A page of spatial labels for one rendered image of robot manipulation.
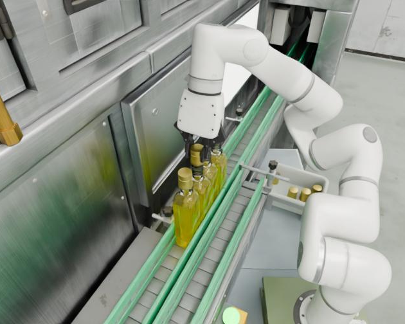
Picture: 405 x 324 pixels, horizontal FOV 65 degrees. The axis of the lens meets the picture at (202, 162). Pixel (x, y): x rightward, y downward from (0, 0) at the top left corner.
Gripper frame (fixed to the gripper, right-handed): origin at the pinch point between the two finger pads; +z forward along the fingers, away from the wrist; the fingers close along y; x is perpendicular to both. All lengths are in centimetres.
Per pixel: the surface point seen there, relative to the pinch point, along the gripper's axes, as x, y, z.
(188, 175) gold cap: -5.6, 0.8, 3.8
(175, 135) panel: 12.9, -13.1, 4.2
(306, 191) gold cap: 45, 26, 26
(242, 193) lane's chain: 26.2, 7.1, 24.4
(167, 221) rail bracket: -2.0, -5.6, 22.9
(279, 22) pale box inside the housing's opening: 118, -13, -25
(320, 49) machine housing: 108, 12, -16
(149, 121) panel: -1.9, -12.8, -4.7
